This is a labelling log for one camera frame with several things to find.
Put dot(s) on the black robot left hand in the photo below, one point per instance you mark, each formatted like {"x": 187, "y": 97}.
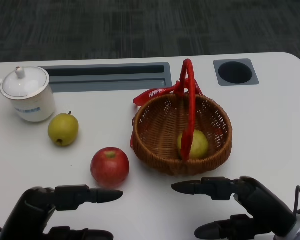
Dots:
{"x": 27, "y": 212}

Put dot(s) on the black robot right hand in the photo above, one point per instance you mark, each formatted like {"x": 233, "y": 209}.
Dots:
{"x": 265, "y": 205}

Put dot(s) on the red apple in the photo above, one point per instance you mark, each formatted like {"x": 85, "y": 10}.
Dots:
{"x": 110, "y": 170}

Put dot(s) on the green pear without stem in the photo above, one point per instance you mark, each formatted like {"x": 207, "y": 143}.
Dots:
{"x": 198, "y": 146}

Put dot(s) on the green pear with stem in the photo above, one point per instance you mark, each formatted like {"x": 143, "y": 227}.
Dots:
{"x": 63, "y": 128}

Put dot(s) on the white ceramic mug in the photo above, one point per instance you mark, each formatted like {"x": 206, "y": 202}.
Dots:
{"x": 37, "y": 107}

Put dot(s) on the white mug lid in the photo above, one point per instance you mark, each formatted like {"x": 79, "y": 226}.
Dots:
{"x": 25, "y": 83}

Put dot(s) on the grey recessed table tray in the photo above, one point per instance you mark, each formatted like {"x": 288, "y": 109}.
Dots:
{"x": 110, "y": 83}

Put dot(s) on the red printed ribbon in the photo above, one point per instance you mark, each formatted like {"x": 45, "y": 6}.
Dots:
{"x": 155, "y": 93}

